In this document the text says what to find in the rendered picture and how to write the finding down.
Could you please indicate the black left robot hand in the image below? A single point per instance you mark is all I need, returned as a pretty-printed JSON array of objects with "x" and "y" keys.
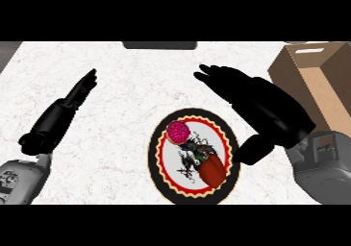
[{"x": 54, "y": 121}]

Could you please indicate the black red patterned plate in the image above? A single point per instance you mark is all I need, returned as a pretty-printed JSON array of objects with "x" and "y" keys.
[{"x": 194, "y": 156}]

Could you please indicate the brown cardboard box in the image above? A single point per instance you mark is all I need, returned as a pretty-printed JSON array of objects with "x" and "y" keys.
[{"x": 320, "y": 83}]

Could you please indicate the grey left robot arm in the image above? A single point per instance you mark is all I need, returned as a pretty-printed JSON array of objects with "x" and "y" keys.
[{"x": 18, "y": 182}]

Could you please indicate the pink frosted cupcake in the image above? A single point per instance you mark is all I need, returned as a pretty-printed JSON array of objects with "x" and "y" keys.
[{"x": 178, "y": 132}]

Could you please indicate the red pepper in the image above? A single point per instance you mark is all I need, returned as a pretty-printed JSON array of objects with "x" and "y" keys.
[{"x": 212, "y": 170}]

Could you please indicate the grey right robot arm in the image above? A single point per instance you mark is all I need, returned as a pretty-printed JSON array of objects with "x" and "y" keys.
[{"x": 324, "y": 166}]

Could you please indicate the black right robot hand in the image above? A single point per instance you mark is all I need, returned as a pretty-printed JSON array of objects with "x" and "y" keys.
[{"x": 262, "y": 102}]

